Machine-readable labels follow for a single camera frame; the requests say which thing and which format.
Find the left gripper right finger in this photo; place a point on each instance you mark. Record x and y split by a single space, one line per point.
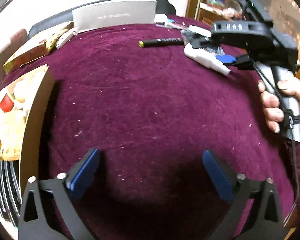
255 210

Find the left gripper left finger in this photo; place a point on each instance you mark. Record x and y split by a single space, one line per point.
65 188

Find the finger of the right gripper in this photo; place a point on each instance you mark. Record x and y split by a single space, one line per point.
226 59
198 41

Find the black foil snack packet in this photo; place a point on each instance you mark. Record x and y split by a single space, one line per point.
214 48

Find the white tube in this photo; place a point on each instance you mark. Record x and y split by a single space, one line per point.
206 59

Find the person's right hand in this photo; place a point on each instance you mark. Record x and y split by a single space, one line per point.
270 102

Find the green white small box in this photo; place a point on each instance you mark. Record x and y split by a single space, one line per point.
199 30

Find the black marker olive cap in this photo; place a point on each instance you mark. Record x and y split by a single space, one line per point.
161 42

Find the clear pen packet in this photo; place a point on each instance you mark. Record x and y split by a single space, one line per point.
172 25

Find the white power adapter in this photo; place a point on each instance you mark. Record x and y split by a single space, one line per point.
160 19

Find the black sofa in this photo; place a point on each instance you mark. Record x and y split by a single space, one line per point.
163 7

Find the maroon table cloth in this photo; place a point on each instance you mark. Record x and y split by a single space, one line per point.
152 112

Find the large grey box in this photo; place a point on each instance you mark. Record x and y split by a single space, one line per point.
113 13

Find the brown cardboard tray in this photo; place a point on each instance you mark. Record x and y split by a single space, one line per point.
23 105

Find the white power strip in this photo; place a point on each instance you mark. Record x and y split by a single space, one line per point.
65 38

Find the brown armchair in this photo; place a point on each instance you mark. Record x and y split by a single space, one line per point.
8 46

